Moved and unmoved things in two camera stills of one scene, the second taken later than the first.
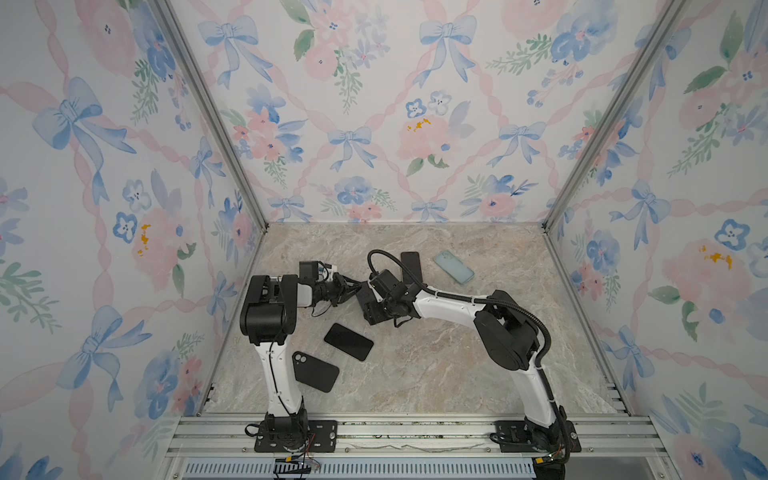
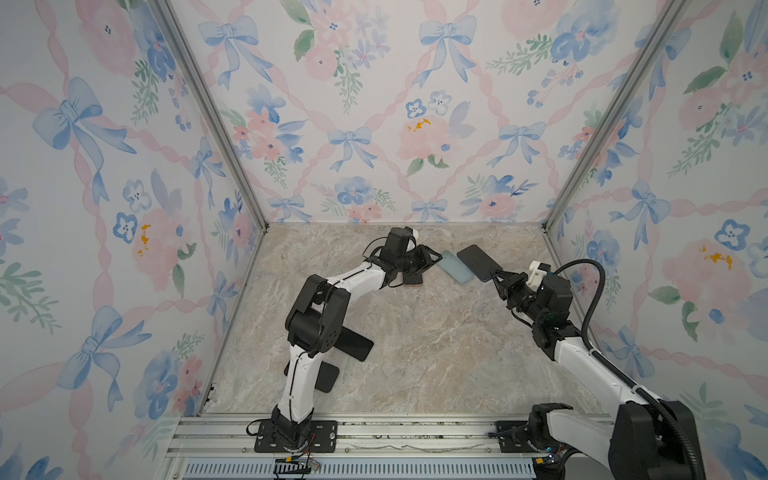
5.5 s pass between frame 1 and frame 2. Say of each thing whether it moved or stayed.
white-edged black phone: stayed
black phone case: stayed
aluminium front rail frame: stayed
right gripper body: moved
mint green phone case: stayed
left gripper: moved
